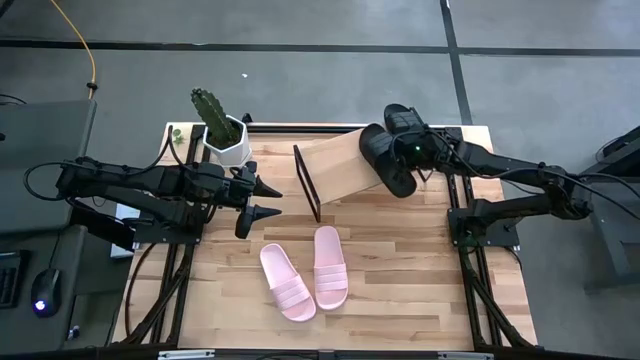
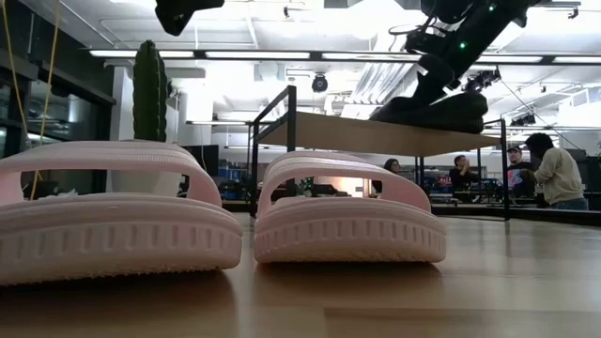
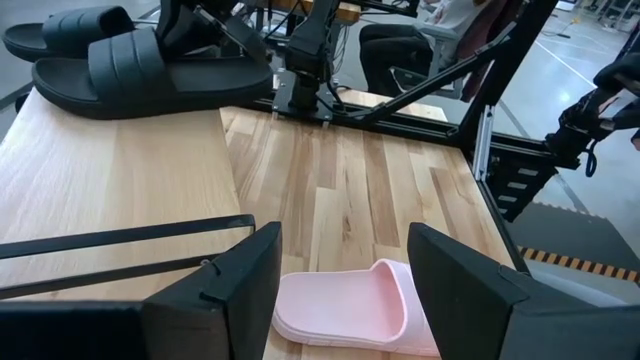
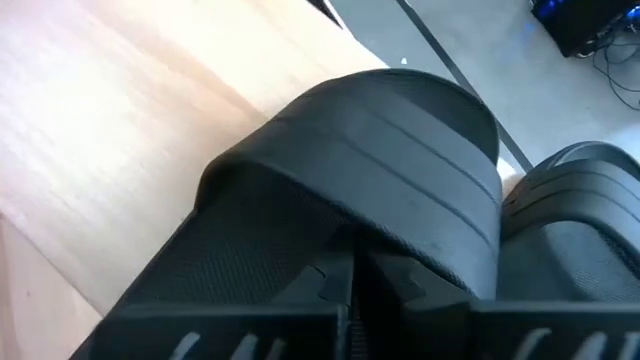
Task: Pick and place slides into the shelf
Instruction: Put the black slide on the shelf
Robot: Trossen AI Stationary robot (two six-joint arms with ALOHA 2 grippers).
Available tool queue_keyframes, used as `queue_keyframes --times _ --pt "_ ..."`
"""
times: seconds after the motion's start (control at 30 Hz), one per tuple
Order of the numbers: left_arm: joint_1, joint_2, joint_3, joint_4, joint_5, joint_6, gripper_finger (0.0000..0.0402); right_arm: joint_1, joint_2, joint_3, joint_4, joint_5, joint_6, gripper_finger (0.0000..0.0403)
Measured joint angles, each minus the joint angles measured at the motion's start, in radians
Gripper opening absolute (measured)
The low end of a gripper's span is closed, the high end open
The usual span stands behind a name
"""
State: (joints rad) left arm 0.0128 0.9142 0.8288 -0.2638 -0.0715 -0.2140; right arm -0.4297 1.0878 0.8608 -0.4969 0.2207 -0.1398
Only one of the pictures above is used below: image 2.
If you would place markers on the black ceiling spotlight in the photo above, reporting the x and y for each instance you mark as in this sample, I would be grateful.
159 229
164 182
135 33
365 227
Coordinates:
481 81

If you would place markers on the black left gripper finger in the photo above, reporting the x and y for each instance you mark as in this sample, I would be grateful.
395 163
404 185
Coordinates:
176 16

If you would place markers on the pink rubber slide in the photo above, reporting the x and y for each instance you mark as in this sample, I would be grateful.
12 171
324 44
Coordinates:
112 235
347 230

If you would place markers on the long ceiling light strip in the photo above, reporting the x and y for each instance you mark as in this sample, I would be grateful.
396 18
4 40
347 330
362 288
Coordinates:
258 55

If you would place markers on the black aluminium table frame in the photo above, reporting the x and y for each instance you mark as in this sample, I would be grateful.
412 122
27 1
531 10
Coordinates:
469 212

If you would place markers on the dark computer monitor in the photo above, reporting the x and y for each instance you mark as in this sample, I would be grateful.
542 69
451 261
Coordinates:
206 159

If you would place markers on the black round ceiling camera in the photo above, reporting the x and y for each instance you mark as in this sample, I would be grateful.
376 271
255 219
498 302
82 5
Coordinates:
319 83

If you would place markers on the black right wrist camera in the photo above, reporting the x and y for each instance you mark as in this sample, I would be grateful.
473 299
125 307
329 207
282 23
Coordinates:
422 41

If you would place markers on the green cactus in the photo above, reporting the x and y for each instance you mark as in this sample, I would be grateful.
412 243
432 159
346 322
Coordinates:
149 94

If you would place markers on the wooden shelf with black frame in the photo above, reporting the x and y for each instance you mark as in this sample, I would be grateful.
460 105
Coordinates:
357 136

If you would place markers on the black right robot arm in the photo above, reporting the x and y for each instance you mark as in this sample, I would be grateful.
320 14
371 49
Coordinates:
479 28

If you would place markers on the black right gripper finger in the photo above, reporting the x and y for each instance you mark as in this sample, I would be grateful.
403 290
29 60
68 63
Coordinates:
425 104

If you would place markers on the person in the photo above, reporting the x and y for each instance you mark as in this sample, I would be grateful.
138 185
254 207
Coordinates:
559 178
392 166
517 173
461 176

